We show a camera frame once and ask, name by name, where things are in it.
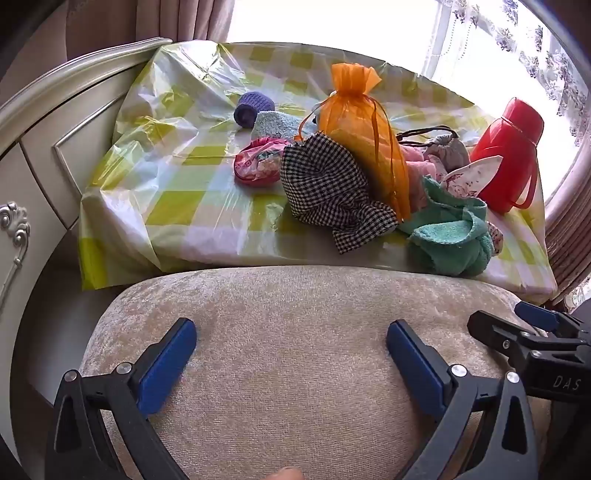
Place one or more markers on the person's left hand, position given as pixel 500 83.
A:
pixel 287 474

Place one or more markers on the white floral cloth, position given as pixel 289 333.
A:
pixel 466 182

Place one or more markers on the red thermos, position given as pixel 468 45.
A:
pixel 503 147

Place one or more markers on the black white houndstooth cloth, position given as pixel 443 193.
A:
pixel 318 180

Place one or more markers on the orange organza bag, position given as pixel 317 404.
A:
pixel 355 124

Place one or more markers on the pink towel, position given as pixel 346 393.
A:
pixel 415 161

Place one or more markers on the beige embroidered curtain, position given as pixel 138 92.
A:
pixel 572 240

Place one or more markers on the green checkered plastic tablecloth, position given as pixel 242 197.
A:
pixel 184 184

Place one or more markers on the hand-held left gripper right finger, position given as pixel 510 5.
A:
pixel 415 364

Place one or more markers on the pink printed pouch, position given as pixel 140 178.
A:
pixel 256 164

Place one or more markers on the green towel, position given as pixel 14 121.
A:
pixel 443 244

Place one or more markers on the light blue fuzzy sock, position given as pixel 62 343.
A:
pixel 277 124

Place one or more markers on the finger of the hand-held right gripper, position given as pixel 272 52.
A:
pixel 540 317
pixel 496 332

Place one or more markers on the purple knitted sock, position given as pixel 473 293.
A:
pixel 251 108

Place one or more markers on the beige upholstered stool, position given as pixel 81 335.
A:
pixel 295 346

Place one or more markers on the pink beige curtain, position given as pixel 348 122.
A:
pixel 138 23

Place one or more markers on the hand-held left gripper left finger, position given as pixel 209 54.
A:
pixel 166 364

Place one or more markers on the white embroidered lace curtain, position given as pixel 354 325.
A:
pixel 531 46

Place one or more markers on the white carved dresser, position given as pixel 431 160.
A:
pixel 46 161

